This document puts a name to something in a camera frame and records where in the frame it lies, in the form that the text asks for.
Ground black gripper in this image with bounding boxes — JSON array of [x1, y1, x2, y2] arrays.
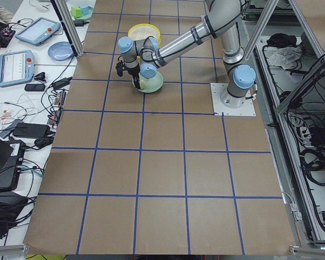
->
[[125, 61, 141, 90]]

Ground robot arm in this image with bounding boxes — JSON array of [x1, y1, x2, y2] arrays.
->
[[115, 1, 250, 90]]

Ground green bowl with blocks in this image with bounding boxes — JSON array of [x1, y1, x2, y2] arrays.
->
[[70, 5, 94, 21]]

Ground light green plate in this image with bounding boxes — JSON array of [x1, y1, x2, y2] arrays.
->
[[138, 72, 164, 93]]

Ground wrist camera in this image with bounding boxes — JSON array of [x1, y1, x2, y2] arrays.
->
[[115, 61, 126, 77]]

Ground white bun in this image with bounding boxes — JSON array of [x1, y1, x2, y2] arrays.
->
[[139, 80, 146, 90]]

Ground aluminium frame post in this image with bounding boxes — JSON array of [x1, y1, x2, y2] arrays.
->
[[51, 0, 84, 59]]

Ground blue foam block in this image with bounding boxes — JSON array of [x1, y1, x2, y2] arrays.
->
[[79, 5, 90, 16]]

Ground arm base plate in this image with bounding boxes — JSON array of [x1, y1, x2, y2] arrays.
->
[[210, 83, 256, 116]]

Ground yellow steamer layer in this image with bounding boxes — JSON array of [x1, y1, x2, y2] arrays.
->
[[127, 23, 161, 46]]

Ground upper teach pendant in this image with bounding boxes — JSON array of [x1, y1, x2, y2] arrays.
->
[[15, 17, 61, 46]]

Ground white crumpled cloth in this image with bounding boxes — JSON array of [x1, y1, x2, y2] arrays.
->
[[268, 47, 302, 70]]

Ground green foam block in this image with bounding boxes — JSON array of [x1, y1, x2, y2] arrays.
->
[[70, 6, 82, 18]]

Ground blue plate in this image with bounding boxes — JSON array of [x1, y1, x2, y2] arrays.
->
[[48, 41, 74, 61]]

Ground teach pendant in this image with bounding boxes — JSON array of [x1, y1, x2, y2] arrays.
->
[[15, 17, 61, 46], [0, 50, 35, 88]]

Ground large black power brick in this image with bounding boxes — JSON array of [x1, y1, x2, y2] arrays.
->
[[12, 123, 50, 139]]

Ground lower teach pendant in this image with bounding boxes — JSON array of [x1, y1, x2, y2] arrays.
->
[[0, 50, 35, 88]]

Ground black laptop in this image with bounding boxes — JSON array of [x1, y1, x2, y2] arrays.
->
[[0, 139, 25, 192]]

